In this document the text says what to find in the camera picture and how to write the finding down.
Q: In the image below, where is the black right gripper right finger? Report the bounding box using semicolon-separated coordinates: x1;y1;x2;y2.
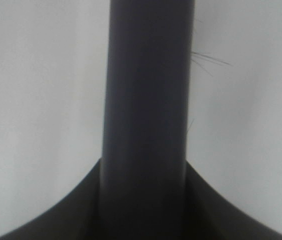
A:
183;163;282;240

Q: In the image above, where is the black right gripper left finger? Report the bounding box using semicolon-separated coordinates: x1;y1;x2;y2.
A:
0;160;100;240

